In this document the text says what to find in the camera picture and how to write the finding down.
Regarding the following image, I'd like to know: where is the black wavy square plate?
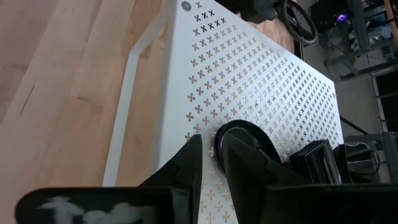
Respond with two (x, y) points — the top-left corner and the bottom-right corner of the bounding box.
(333, 142), (382, 184)

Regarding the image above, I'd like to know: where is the grey metal stand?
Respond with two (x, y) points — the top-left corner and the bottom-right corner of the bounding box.
(310, 0), (398, 82)

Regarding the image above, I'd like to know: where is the white perforated metal shelf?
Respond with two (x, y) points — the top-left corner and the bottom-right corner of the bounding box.
(102, 0), (345, 224)

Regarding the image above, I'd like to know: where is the black small square plate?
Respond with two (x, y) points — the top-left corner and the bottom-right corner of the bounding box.
(303, 139), (342, 185)
(290, 146), (312, 180)

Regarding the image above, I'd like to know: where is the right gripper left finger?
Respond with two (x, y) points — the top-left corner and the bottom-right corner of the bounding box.
(15, 133), (203, 224)

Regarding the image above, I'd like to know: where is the black aluminium frame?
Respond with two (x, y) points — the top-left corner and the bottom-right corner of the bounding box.
(292, 37), (305, 62)

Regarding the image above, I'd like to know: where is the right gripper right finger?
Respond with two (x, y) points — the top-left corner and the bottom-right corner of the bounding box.
(222, 133), (398, 224)

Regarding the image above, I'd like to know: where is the black teardrop plate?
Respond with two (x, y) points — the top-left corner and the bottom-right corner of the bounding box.
(214, 119), (282, 174)

